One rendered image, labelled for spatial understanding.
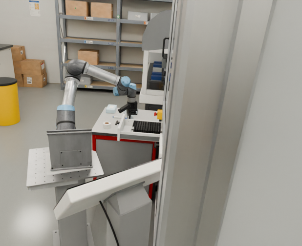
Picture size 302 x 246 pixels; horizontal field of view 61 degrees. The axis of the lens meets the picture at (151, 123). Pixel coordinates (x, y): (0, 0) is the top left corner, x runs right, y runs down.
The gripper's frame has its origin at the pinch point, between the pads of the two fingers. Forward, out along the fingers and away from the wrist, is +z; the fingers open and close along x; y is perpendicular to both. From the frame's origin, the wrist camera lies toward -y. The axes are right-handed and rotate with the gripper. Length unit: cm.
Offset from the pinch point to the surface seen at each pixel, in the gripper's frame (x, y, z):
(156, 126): -29.9, 15.6, -8.8
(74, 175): -63, -49, 5
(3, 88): 193, -131, 23
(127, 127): -13.6, -4.0, -2.4
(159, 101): 44, 45, -3
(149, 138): -40.3, 6.4, -4.1
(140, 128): -31.3, 1.9, -8.8
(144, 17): 327, 111, -78
